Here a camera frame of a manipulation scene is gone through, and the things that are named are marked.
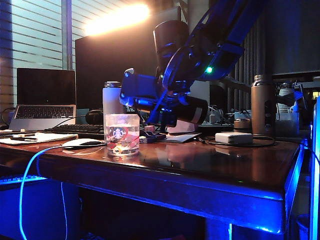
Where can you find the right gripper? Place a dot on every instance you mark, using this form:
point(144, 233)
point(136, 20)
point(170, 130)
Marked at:
point(180, 72)

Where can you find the black thermos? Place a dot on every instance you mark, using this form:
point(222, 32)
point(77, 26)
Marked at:
point(192, 110)

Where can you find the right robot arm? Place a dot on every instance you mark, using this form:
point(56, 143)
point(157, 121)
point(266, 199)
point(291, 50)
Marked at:
point(225, 25)

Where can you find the printed clear glass cup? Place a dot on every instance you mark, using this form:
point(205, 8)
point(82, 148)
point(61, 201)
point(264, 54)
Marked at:
point(122, 140)

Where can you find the white thermos bottle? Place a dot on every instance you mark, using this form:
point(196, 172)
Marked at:
point(111, 100)

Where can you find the brown metal thermos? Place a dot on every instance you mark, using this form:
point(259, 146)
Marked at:
point(262, 107)

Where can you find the small pink cube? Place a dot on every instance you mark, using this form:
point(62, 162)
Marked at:
point(149, 128)

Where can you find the badge card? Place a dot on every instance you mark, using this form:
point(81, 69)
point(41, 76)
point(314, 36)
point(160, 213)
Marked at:
point(142, 139)

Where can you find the black pen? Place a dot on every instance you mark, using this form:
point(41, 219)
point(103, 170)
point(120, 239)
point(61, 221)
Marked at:
point(203, 140)

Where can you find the white power adapter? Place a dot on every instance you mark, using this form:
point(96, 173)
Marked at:
point(233, 138)

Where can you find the black monitor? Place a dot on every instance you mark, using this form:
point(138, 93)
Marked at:
point(105, 62)

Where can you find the small metal canister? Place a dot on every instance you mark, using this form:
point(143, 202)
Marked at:
point(242, 125)

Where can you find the white computer mouse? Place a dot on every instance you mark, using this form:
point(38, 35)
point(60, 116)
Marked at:
point(80, 143)

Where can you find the black keyboard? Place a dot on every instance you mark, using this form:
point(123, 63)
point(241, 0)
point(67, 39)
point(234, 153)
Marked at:
point(75, 129)

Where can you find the bright bar lamp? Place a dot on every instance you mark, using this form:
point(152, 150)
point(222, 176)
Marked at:
point(117, 18)

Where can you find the white notepad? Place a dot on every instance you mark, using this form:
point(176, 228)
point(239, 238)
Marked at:
point(50, 138)

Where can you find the silver laptop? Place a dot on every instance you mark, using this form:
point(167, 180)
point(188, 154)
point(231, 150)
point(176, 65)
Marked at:
point(45, 87)

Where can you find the translucent white container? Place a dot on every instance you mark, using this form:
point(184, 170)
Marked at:
point(287, 125)

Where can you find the white marker pen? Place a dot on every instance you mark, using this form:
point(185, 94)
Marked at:
point(23, 135)

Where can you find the dark pen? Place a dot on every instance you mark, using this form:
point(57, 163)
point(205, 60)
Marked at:
point(23, 138)

